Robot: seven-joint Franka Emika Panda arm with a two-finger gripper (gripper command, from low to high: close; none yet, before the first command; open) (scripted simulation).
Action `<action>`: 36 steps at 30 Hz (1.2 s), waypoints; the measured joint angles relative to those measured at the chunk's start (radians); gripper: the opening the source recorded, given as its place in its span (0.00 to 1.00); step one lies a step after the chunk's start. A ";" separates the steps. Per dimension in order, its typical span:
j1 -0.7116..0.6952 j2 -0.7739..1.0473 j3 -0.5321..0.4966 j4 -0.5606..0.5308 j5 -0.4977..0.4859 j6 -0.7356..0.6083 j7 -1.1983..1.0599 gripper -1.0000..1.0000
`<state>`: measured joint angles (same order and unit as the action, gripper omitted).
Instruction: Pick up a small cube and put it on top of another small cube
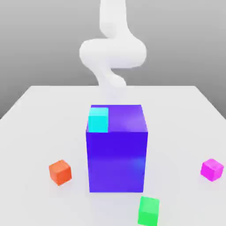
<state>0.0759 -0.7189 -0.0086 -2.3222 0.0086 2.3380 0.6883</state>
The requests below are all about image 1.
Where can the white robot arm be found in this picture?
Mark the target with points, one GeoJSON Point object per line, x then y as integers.
{"type": "Point", "coordinates": [113, 53]}

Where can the small cyan cube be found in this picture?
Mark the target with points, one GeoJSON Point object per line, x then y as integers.
{"type": "Point", "coordinates": [98, 121]}

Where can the small orange cube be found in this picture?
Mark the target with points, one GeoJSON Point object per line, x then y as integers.
{"type": "Point", "coordinates": [60, 172]}

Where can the small green cube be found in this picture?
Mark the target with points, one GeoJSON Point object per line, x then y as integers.
{"type": "Point", "coordinates": [148, 211]}

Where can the small magenta cube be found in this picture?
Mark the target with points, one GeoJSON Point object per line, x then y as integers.
{"type": "Point", "coordinates": [211, 169]}

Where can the large purple box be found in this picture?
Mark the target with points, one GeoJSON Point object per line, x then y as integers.
{"type": "Point", "coordinates": [116, 158]}

